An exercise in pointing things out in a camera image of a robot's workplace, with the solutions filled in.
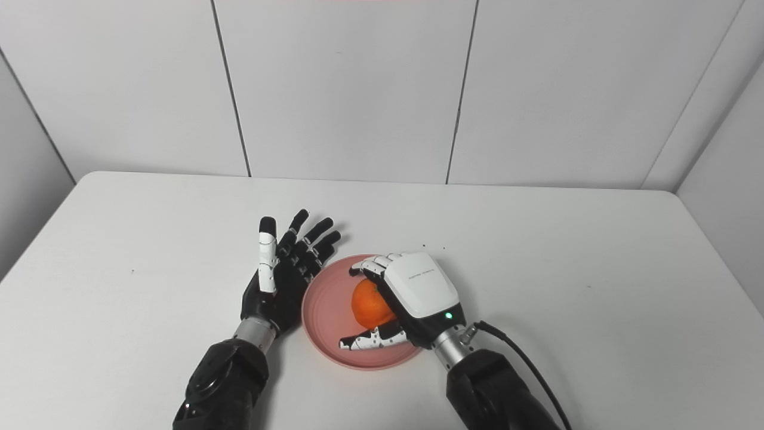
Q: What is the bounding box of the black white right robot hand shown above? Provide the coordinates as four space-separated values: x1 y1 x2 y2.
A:
339 251 466 351

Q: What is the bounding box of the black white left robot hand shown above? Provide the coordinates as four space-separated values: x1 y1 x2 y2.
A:
241 209 342 336

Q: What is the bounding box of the pink round plate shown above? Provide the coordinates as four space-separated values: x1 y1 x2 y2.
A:
301 255 424 371

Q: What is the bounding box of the orange fruit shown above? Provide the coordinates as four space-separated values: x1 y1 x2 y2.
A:
351 279 398 329

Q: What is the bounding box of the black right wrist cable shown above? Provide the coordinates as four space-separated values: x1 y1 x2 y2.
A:
475 321 574 430

